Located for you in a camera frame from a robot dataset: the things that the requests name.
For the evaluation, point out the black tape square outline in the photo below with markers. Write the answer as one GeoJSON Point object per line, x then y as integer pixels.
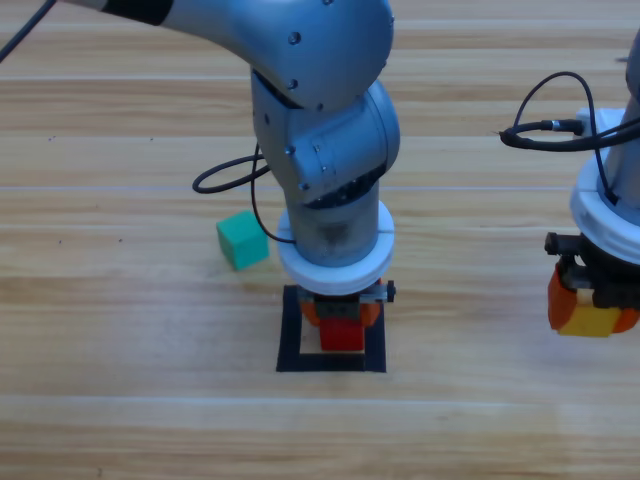
{"type": "Point", "coordinates": [290, 340]}

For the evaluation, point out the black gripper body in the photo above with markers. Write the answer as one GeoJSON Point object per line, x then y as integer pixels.
{"type": "Point", "coordinates": [340, 307]}
{"type": "Point", "coordinates": [610, 285]}

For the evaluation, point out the yellow wooden cube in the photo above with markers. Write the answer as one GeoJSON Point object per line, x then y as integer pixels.
{"type": "Point", "coordinates": [590, 322]}

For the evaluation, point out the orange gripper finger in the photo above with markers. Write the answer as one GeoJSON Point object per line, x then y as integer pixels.
{"type": "Point", "coordinates": [560, 305]}
{"type": "Point", "coordinates": [311, 312]}
{"type": "Point", "coordinates": [631, 320]}
{"type": "Point", "coordinates": [369, 315]}

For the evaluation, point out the green wooden cube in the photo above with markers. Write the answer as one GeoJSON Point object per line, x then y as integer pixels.
{"type": "Point", "coordinates": [245, 242]}

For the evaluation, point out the red wooden cube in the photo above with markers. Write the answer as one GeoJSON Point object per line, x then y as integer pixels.
{"type": "Point", "coordinates": [340, 337]}

